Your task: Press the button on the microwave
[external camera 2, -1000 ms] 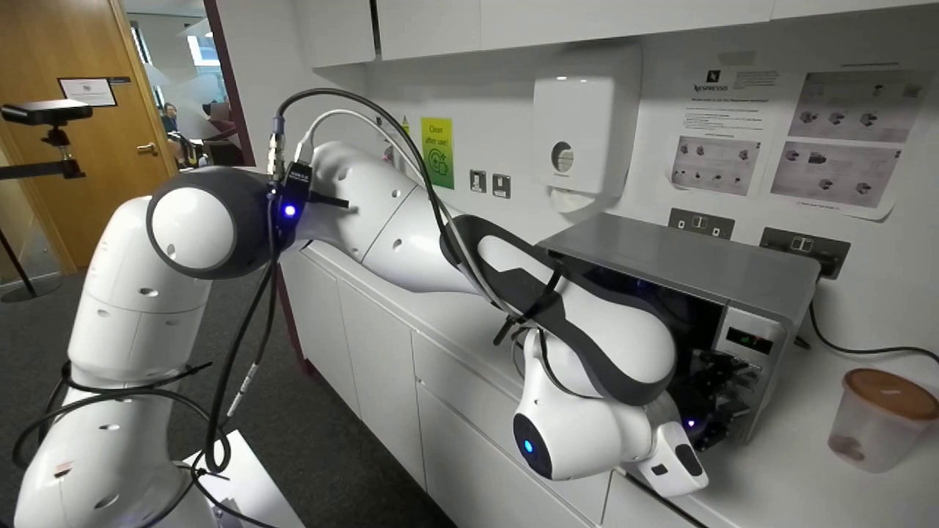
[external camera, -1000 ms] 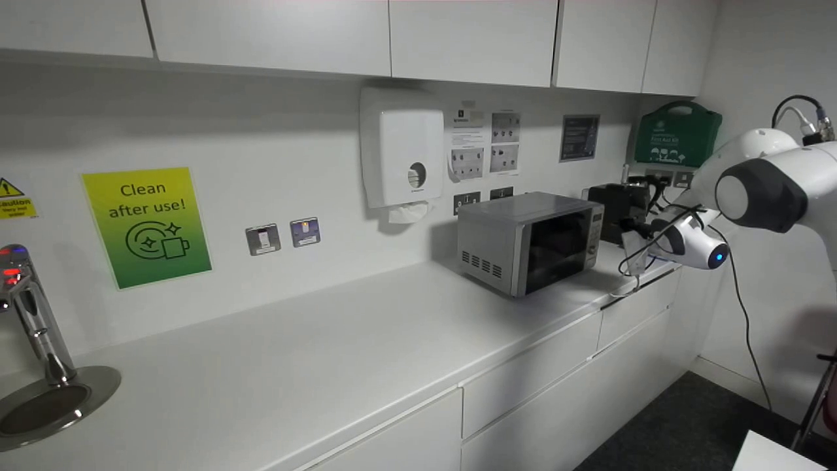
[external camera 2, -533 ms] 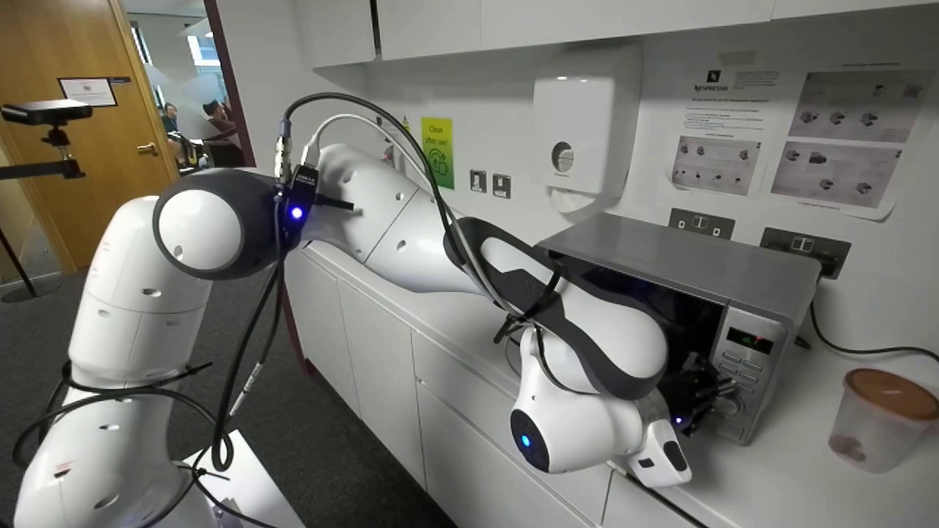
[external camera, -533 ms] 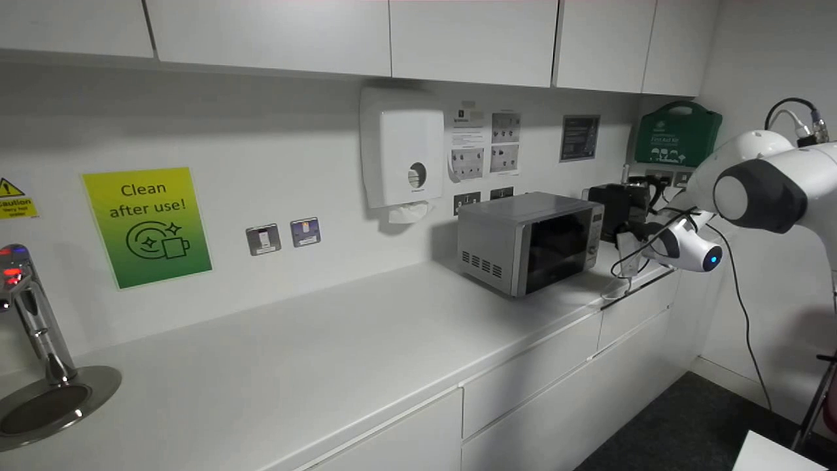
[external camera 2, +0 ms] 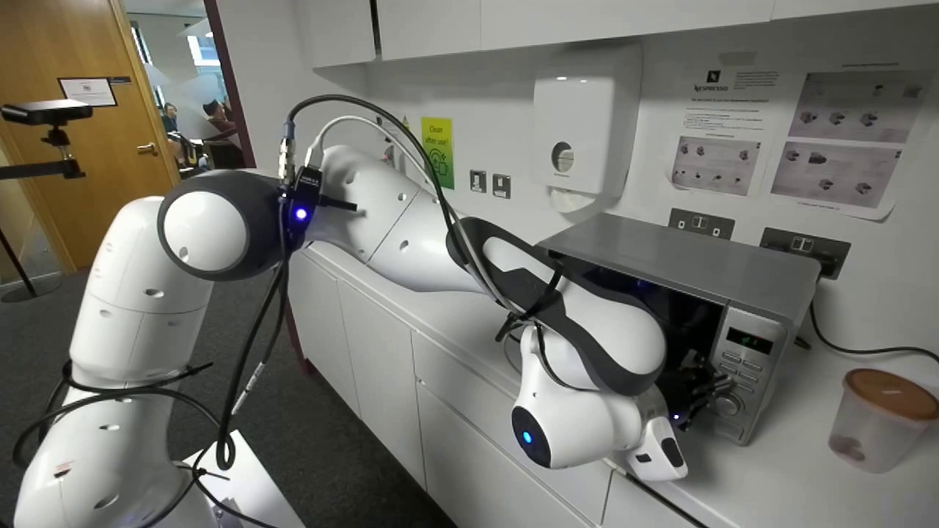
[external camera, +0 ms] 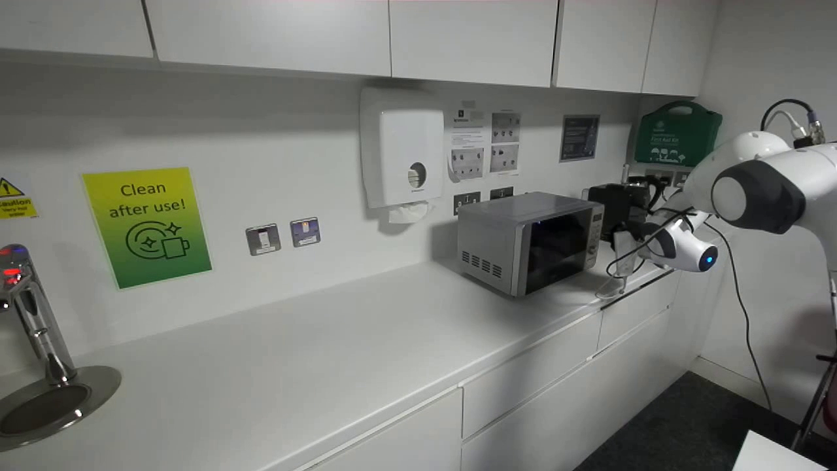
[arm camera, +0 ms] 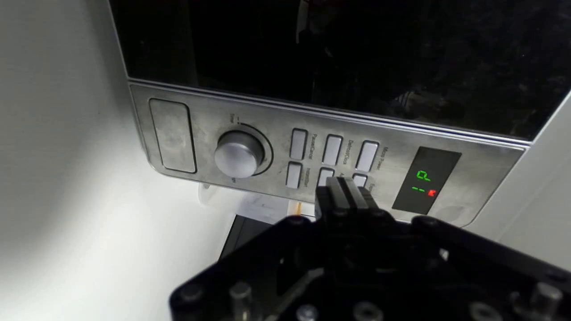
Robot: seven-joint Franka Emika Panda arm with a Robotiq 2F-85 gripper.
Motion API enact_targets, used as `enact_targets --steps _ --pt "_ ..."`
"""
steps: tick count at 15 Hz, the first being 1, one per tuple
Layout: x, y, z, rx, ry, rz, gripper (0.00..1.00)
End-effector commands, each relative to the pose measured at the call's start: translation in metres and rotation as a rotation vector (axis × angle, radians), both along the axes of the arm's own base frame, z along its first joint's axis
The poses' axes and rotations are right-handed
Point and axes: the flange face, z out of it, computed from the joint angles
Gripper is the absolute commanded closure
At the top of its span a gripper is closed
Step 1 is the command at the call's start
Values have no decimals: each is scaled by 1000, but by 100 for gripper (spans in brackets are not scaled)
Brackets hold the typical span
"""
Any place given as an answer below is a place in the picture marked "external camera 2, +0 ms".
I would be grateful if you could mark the white deep cabinet drawer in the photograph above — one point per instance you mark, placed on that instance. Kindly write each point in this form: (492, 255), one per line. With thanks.
(471, 481)

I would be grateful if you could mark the white lower cabinet door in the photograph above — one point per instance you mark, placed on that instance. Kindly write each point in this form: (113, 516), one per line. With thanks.
(324, 334)
(385, 393)

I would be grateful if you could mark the bluish wall switch plate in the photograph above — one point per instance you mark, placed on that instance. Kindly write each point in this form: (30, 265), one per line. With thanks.
(503, 186)

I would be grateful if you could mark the white robot stand plate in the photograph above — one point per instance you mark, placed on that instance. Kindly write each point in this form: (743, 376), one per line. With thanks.
(257, 488)

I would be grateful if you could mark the white paper towel dispenser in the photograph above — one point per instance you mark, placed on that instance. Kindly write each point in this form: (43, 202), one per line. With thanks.
(575, 137)

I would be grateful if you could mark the white upper cabinet door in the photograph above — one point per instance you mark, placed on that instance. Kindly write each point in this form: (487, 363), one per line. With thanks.
(851, 7)
(627, 23)
(429, 27)
(338, 30)

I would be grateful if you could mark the silver wall switch plate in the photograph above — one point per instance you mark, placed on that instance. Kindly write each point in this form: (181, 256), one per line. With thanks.
(480, 184)

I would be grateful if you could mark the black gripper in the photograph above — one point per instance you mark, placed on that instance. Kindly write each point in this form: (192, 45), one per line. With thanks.
(682, 401)

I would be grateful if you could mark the black double wall socket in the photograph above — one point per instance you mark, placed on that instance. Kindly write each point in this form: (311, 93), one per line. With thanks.
(804, 255)
(703, 225)

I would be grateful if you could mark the black stereo camera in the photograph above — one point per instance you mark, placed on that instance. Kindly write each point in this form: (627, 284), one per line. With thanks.
(44, 109)

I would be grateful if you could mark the white coffee instruction sheet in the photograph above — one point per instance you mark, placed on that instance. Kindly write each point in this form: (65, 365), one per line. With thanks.
(722, 121)

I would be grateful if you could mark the silver microwave oven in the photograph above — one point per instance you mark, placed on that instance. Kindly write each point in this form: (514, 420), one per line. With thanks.
(685, 261)

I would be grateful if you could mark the distant dark-clothed person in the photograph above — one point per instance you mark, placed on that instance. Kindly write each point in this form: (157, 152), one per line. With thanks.
(223, 134)

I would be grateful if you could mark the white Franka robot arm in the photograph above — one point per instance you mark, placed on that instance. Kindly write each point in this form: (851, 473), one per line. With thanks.
(137, 284)

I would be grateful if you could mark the white paper door sign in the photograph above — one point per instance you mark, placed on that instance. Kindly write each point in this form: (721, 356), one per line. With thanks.
(88, 93)

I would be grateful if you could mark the wooden door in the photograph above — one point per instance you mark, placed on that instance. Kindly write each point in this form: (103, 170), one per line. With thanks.
(38, 49)

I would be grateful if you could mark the white photo instruction sheet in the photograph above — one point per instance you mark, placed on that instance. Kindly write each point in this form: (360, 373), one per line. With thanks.
(851, 148)

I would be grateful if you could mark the black camera stand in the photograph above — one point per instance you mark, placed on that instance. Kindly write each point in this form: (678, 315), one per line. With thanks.
(38, 170)

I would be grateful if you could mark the white canister with cork lid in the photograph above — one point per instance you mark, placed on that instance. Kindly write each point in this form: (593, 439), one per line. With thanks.
(881, 431)

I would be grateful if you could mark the green clean after use poster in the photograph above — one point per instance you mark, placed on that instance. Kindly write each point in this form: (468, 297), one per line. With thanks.
(440, 164)

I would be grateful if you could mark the white cabinet door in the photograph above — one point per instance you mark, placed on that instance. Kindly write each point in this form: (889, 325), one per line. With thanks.
(851, 7)
(338, 30)
(324, 334)
(429, 27)
(627, 23)
(385, 393)

